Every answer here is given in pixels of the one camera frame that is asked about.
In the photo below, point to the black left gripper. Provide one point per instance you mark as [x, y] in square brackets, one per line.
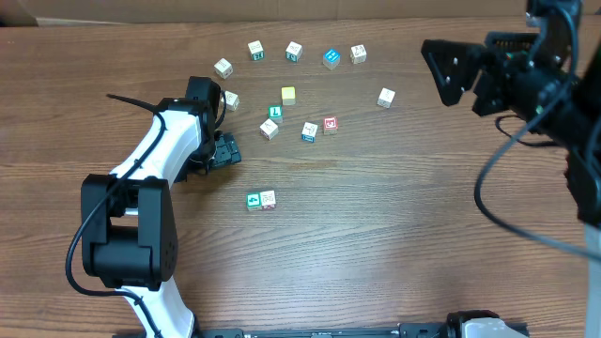
[226, 148]

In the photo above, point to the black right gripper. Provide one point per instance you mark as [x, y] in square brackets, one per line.
[500, 79]

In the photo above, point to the green numeral four block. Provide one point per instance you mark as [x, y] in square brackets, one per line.
[253, 201]

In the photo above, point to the wooden block red side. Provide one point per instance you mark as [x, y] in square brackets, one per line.
[268, 199]

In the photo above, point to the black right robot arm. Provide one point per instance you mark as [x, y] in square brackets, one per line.
[571, 121]

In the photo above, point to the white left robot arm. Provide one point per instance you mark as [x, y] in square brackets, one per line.
[127, 243]

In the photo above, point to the plain wooden block center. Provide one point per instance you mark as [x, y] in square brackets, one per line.
[269, 129]

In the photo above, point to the plain wooden block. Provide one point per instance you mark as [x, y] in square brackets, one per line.
[269, 129]
[223, 68]

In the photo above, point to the wooden block yellow side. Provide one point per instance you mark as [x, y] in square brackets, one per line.
[231, 100]

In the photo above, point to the green letter L block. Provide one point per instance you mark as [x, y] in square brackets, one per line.
[275, 113]

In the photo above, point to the wooden block isolated right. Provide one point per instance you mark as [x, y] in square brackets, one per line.
[385, 98]

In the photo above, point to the wooden block blue side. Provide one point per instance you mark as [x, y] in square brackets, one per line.
[309, 132]

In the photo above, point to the plain wooden block upper left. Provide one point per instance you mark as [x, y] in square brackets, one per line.
[223, 68]

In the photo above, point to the yellow top wooden block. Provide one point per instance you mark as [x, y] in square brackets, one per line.
[288, 94]

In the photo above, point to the wooden block far right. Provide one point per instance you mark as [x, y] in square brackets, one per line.
[358, 54]

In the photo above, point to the wooden block teal side left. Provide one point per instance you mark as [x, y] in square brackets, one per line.
[256, 50]

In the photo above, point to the wooden block teal side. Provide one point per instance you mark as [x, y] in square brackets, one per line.
[256, 50]
[293, 51]

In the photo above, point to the red letter E block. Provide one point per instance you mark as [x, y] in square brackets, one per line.
[330, 125]

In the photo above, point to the wooden block teal side right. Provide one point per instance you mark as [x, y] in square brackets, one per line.
[293, 51]

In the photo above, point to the blue top wooden block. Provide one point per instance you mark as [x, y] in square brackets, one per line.
[331, 59]

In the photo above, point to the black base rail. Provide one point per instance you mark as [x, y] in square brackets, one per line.
[407, 330]

